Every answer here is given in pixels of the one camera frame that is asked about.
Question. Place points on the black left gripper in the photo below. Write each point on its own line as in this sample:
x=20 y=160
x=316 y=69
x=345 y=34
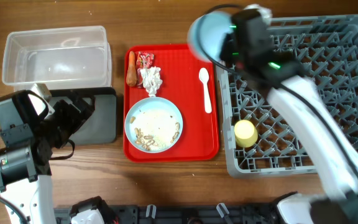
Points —
x=75 y=118

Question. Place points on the light blue plate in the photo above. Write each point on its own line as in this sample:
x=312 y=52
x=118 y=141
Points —
x=151 y=107

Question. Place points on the white plastic spoon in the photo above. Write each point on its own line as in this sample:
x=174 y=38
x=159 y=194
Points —
x=204 y=78

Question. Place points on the light blue bowl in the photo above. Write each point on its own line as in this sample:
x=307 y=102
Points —
x=212 y=34

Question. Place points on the yellow plastic cup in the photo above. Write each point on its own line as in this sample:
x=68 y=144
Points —
x=245 y=133

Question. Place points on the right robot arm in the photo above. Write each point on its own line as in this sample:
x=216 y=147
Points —
x=283 y=82

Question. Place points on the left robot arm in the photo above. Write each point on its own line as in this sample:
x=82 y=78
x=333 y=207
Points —
x=30 y=129

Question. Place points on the grey dishwasher rack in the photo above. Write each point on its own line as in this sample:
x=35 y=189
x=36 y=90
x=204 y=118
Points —
x=327 y=46

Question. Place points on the black plastic bin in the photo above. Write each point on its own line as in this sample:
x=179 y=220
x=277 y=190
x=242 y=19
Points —
x=100 y=128

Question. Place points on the clear plastic bin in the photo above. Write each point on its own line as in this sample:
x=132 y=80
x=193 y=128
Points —
x=62 y=58

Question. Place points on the peanut shells food scraps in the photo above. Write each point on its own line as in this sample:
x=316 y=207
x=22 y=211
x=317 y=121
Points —
x=154 y=134

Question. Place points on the orange carrot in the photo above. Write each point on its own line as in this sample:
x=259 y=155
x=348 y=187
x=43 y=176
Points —
x=131 y=77

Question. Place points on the crumpled white napkin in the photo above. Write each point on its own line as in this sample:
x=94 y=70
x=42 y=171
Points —
x=151 y=80

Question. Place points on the red snack wrapper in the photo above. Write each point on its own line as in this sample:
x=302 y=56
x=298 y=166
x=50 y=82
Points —
x=144 y=60

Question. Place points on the red serving tray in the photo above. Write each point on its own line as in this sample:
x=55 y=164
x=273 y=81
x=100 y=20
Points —
x=181 y=85

